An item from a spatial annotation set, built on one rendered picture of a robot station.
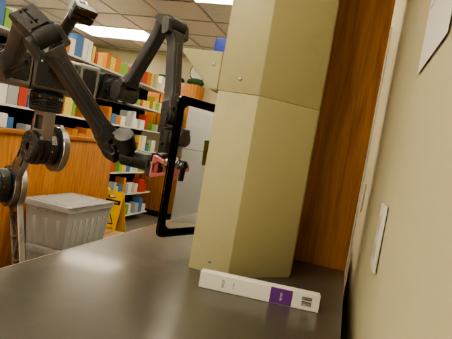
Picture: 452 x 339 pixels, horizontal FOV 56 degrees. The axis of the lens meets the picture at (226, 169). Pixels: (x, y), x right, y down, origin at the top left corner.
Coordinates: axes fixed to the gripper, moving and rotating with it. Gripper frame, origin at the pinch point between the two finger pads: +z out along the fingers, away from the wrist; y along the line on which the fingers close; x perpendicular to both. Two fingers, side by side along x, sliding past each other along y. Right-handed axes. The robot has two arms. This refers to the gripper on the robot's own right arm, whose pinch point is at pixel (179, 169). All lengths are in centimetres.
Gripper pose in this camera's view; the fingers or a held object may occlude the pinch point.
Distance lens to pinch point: 130.4
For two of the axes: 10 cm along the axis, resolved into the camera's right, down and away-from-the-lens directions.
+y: 2.7, -0.6, 9.6
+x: -2.0, 9.7, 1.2
